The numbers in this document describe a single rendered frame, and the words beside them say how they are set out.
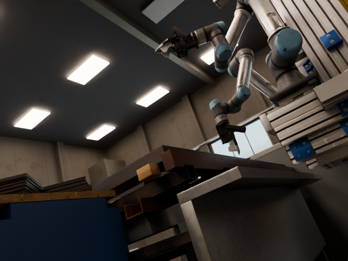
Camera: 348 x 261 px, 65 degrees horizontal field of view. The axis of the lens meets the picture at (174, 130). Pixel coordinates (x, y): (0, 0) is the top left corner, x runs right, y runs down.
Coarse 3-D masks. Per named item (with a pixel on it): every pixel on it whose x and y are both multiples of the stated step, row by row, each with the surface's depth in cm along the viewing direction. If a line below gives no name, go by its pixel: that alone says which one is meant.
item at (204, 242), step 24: (264, 192) 124; (288, 192) 155; (192, 216) 74; (216, 216) 81; (240, 216) 93; (264, 216) 110; (288, 216) 134; (312, 216) 171; (192, 240) 73; (216, 240) 75; (240, 240) 86; (264, 240) 99; (288, 240) 118; (312, 240) 146
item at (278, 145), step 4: (276, 144) 226; (280, 144) 224; (268, 148) 229; (272, 148) 227; (276, 148) 226; (260, 152) 233; (264, 152) 231; (268, 152) 229; (252, 156) 236; (256, 156) 234; (260, 156) 232
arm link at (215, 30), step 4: (212, 24) 135; (216, 24) 134; (220, 24) 134; (224, 24) 134; (204, 28) 135; (208, 28) 134; (212, 28) 134; (216, 28) 133; (220, 28) 134; (224, 28) 134; (204, 32) 138; (208, 32) 134; (212, 32) 133; (216, 32) 132; (220, 32) 133; (224, 32) 134; (208, 36) 134; (212, 36) 133; (208, 40) 136
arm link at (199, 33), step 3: (198, 30) 135; (201, 30) 134; (195, 33) 135; (198, 33) 134; (201, 33) 134; (204, 33) 134; (198, 36) 134; (201, 36) 134; (204, 36) 134; (198, 39) 134; (201, 39) 135; (204, 39) 135; (198, 42) 136; (201, 42) 136; (204, 42) 137
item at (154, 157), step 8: (152, 152) 95; (160, 152) 93; (192, 152) 107; (200, 152) 112; (136, 160) 98; (144, 160) 96; (152, 160) 94; (160, 160) 92; (248, 160) 154; (128, 168) 100; (136, 168) 98; (160, 168) 99; (112, 176) 105; (120, 176) 102; (128, 176) 100; (136, 176) 99; (96, 184) 109; (104, 184) 107; (112, 184) 104; (120, 184) 102; (128, 184) 105; (136, 184) 109; (120, 192) 112; (128, 192) 131; (112, 200) 138
